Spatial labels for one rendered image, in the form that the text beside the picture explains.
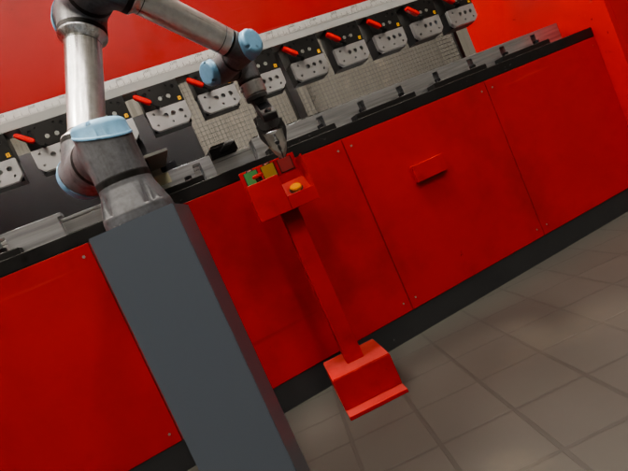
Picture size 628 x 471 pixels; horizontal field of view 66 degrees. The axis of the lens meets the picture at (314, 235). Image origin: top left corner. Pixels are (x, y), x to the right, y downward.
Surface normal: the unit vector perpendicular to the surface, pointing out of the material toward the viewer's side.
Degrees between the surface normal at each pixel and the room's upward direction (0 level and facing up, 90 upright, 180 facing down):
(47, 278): 90
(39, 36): 90
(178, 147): 90
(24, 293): 90
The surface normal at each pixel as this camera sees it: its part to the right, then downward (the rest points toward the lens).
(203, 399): 0.09, 0.04
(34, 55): 0.31, -0.05
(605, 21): -0.86, 0.41
